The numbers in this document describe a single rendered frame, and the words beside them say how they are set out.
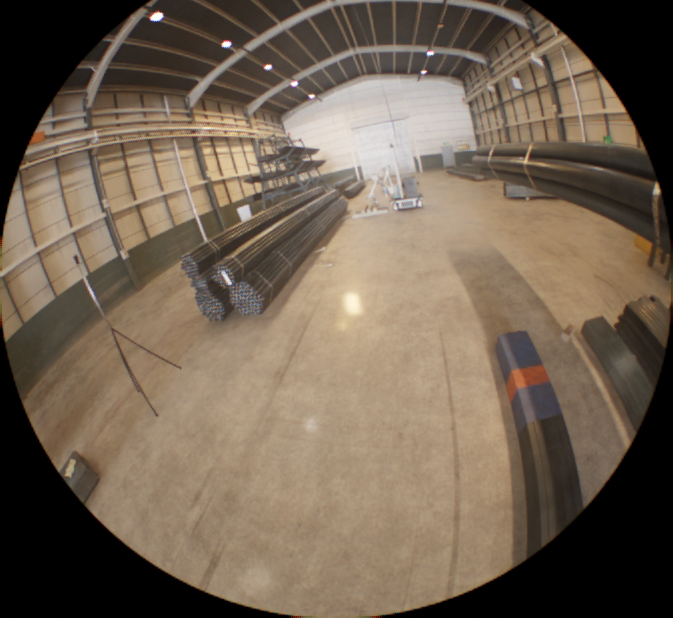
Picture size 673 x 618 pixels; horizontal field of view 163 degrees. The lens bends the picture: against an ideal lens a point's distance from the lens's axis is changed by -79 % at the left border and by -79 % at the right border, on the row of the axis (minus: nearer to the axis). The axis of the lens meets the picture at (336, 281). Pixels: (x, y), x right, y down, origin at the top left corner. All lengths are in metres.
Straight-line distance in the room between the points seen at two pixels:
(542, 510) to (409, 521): 0.63
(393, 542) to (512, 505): 0.60
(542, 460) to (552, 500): 0.23
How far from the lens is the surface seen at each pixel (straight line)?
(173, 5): 10.52
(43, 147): 9.75
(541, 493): 1.35
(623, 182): 1.44
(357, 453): 1.49
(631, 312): 2.17
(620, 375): 2.03
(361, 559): 1.39
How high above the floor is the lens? 1.37
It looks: 25 degrees down
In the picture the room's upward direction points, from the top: 16 degrees counter-clockwise
